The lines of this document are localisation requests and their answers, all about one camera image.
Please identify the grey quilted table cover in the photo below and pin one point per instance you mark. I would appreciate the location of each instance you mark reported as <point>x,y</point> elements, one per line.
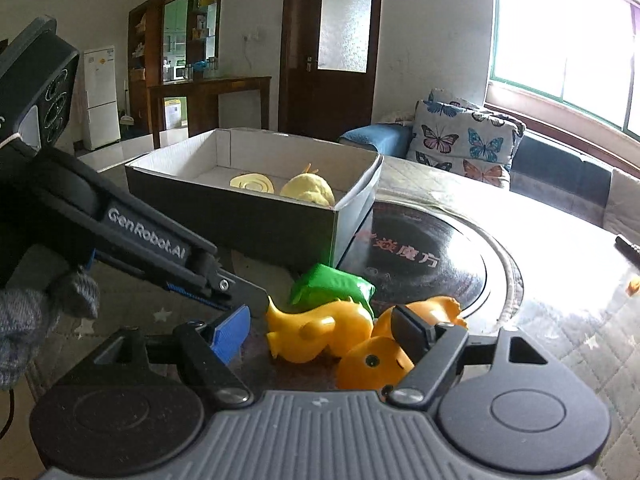
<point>575,320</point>

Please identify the small orange toy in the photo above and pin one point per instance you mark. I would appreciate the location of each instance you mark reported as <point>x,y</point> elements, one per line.
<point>634,286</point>

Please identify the dark sofa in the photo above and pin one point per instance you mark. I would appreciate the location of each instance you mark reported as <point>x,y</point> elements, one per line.
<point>555,167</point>

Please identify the butterfly print pillow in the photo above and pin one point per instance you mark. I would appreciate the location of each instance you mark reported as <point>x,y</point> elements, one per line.
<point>460,142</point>

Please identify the brown wooden door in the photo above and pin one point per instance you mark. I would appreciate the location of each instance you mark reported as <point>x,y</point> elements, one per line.
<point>330,50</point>

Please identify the person's left hand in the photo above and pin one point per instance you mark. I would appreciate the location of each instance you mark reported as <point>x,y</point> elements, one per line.
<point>30,325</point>

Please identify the beige sofa cushion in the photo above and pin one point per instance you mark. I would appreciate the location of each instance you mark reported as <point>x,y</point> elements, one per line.
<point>624,202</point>

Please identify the white refrigerator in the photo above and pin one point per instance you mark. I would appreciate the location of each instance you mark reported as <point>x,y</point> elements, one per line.
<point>100,97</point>

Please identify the yellow toy duck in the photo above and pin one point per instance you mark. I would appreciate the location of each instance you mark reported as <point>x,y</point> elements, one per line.
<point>320,331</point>

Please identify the wooden shelf cabinet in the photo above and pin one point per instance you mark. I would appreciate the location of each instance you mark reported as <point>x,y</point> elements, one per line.
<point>170,45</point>

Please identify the orange toy duck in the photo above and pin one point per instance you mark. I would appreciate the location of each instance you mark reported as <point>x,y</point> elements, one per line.
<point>371,366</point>

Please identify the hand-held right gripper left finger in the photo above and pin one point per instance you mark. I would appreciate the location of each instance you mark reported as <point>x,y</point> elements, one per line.
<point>231,332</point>

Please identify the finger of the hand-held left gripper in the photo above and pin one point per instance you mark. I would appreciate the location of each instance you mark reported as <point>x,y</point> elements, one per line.
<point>240,295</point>

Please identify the black round induction cooktop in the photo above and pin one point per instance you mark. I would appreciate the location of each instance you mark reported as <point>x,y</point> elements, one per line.
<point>440,245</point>

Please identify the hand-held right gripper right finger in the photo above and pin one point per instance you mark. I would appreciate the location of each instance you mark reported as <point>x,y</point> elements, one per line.
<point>411,329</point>

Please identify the white microwave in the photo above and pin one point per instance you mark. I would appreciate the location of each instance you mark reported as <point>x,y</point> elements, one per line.
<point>178,73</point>

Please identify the wooden counter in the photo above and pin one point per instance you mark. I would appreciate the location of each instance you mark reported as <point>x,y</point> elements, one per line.
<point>210,105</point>

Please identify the yellow plush chick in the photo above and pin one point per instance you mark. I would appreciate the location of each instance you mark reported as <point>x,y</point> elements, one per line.
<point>307,189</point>

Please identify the green framed window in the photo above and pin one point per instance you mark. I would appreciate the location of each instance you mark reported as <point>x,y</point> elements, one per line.
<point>565,35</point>

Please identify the white broom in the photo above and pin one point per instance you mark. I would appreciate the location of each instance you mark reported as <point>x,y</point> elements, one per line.
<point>126,110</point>

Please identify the yellow round disc toy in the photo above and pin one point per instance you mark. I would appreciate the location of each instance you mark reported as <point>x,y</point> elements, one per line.
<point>252,182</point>

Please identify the dark cardboard box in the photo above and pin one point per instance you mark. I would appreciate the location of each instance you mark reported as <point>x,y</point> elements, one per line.
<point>240,220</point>

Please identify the black remote control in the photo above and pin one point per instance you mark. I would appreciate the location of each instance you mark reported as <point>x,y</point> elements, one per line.
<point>627,248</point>

